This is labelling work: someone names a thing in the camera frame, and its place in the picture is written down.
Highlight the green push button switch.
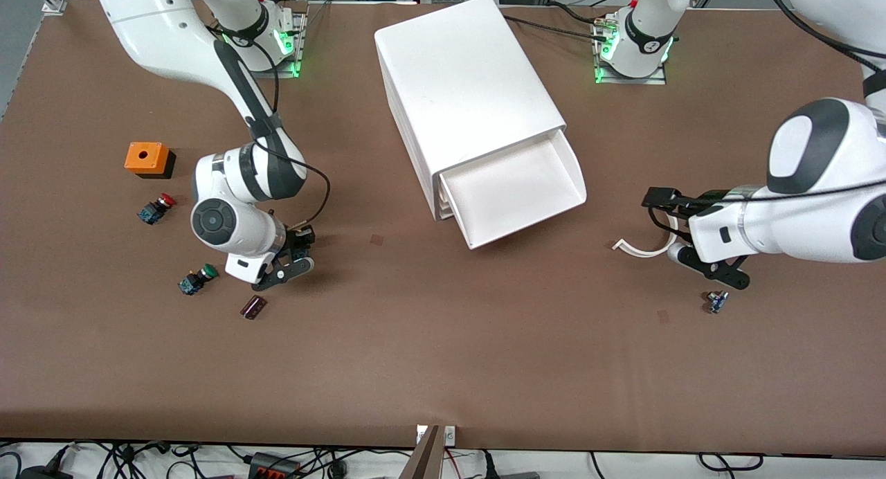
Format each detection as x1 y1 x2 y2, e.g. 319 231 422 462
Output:
178 263 219 296

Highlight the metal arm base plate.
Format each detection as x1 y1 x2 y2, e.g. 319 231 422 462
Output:
228 10 307 79
593 19 667 86

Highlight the white curved plastic clip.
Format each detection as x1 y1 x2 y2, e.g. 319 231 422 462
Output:
612 213 682 259

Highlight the black orange power strip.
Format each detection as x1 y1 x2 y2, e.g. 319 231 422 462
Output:
248 452 302 479

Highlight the orange button enclosure box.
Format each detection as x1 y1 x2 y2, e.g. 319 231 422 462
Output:
124 142 177 180

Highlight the white drawer cabinet shell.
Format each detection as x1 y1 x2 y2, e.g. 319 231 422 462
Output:
374 0 567 222

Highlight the red push button switch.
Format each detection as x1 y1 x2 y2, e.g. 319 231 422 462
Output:
136 193 178 226

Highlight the black cable behind cabinet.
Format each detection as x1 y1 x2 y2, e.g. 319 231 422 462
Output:
503 14 610 44
547 1 606 26

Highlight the brown camera post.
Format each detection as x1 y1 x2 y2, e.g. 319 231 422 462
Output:
400 424 444 479

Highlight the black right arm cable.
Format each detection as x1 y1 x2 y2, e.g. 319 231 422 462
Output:
208 22 332 227

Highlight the white post bracket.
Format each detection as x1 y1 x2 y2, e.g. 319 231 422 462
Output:
416 425 457 446

